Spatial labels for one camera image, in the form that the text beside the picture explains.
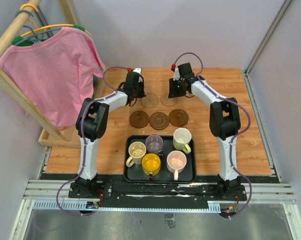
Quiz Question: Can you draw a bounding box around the woven coaster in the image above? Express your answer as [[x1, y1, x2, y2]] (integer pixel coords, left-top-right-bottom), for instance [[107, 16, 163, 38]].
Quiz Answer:
[[160, 94, 178, 107], [140, 93, 159, 108]]

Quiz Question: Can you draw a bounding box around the brown coaster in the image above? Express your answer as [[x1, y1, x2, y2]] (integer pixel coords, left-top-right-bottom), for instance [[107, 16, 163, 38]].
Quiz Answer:
[[129, 110, 149, 129], [149, 112, 170, 130], [168, 109, 189, 127]]

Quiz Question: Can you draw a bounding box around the pale green mug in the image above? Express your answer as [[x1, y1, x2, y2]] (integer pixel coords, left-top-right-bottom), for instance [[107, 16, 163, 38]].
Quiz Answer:
[[173, 128, 192, 154]]

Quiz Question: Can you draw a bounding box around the pink mug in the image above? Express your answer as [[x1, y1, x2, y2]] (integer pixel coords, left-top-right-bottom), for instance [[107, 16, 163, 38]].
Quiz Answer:
[[166, 150, 187, 181]]

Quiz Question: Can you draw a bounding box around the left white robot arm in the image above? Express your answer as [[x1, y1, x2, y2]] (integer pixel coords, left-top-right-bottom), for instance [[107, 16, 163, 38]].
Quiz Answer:
[[71, 68, 146, 198]]

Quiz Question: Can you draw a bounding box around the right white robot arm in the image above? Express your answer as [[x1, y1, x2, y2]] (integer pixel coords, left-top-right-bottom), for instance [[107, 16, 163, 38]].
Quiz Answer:
[[168, 63, 241, 200]]

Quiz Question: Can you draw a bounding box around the purple mug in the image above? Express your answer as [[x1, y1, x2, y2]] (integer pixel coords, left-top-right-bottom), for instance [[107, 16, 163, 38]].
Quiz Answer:
[[145, 134, 164, 154]]

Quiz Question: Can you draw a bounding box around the cream mug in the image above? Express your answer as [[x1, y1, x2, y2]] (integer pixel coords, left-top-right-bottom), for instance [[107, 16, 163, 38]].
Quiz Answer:
[[125, 141, 147, 168]]

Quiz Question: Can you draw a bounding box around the yellow mug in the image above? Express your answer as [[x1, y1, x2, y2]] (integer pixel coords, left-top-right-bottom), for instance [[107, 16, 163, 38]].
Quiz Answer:
[[141, 153, 162, 180]]

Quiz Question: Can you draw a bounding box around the pink t-shirt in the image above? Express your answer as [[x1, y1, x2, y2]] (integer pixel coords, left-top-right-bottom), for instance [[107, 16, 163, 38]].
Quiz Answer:
[[0, 27, 106, 130]]

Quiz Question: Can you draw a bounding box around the black serving tray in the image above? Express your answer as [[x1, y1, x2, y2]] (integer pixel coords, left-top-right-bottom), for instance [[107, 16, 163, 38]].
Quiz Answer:
[[123, 135, 197, 184]]

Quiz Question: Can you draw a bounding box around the grey-blue hanger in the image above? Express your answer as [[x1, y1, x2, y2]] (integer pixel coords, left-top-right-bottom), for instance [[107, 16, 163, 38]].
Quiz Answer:
[[11, 9, 61, 46]]

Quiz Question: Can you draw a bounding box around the green hanger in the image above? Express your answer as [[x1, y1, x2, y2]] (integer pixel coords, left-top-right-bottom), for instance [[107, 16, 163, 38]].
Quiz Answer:
[[11, 23, 91, 46]]

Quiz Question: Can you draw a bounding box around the yellow hanger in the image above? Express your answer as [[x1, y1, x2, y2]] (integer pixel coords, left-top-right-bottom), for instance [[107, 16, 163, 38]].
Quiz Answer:
[[15, 0, 92, 37]]

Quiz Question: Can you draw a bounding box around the aluminium frame post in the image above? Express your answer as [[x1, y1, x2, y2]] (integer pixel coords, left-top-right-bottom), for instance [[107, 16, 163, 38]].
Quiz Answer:
[[242, 0, 295, 76]]

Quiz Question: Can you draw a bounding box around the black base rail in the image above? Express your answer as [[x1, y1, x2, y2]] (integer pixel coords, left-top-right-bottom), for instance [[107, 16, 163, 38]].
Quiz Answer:
[[39, 172, 281, 213]]

